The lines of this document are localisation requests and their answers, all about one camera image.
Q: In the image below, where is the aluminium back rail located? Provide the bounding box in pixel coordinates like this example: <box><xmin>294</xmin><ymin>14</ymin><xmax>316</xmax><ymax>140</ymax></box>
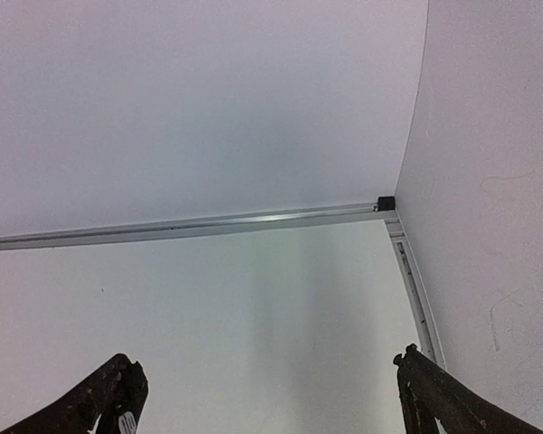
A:
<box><xmin>0</xmin><ymin>203</ymin><xmax>386</xmax><ymax>251</ymax></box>

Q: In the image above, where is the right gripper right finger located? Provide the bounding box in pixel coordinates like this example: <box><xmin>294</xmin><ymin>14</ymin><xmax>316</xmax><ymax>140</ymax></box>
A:
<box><xmin>393</xmin><ymin>344</ymin><xmax>541</xmax><ymax>434</ymax></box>

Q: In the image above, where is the aluminium rail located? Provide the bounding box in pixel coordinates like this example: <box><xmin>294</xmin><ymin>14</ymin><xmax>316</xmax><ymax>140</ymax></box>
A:
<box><xmin>385</xmin><ymin>217</ymin><xmax>446</xmax><ymax>368</ymax></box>
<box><xmin>0</xmin><ymin>203</ymin><xmax>386</xmax><ymax>251</ymax></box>

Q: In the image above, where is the black corner bracket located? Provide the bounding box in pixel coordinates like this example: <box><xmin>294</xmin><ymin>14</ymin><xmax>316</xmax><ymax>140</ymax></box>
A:
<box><xmin>376</xmin><ymin>196</ymin><xmax>396</xmax><ymax>212</ymax></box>

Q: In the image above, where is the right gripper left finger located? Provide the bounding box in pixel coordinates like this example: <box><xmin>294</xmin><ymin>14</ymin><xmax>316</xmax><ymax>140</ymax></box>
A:
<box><xmin>2</xmin><ymin>354</ymin><xmax>148</xmax><ymax>434</ymax></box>

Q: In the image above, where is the aluminium right side rail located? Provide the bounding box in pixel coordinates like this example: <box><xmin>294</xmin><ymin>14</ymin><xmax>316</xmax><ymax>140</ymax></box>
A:
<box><xmin>385</xmin><ymin>217</ymin><xmax>446</xmax><ymax>368</ymax></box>

